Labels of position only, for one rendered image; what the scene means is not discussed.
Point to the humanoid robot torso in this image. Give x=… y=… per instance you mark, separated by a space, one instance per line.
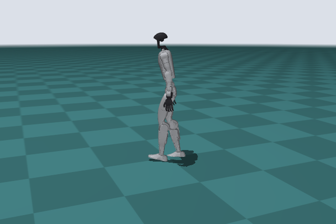
x=172 y=69

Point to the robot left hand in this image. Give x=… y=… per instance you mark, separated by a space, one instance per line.
x=168 y=103

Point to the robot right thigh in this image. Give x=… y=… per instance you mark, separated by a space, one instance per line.
x=173 y=123

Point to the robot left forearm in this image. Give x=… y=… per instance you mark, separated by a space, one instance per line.
x=168 y=81

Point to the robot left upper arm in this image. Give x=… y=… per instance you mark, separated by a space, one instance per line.
x=165 y=60

